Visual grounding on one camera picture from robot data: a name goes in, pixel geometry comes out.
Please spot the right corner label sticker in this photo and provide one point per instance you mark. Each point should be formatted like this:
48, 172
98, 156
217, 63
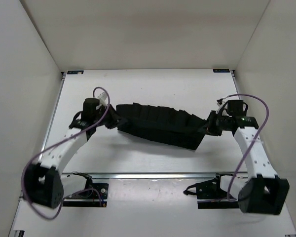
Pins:
221, 70

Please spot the black pleated skirt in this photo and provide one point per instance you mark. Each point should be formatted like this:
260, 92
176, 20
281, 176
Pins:
162, 124

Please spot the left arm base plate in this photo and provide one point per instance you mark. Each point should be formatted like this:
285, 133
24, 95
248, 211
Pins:
90, 198

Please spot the aluminium front rail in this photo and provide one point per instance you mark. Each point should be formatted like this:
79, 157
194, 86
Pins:
180, 175

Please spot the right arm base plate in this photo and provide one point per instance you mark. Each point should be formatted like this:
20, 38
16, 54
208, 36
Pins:
209, 195

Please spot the left corner label sticker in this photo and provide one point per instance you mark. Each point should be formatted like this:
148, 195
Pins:
75, 72

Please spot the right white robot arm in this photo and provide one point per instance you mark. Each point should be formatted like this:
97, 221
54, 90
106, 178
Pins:
264, 192

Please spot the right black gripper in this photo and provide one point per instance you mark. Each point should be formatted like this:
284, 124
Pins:
210, 128

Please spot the corner label sticker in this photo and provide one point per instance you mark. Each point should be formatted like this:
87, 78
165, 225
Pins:
221, 70
75, 72

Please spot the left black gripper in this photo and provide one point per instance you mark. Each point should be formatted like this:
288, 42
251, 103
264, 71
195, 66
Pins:
116, 117

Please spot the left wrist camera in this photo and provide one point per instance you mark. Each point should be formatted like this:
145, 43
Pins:
102, 98

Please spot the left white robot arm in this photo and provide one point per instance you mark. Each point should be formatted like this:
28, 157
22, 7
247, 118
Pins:
43, 181

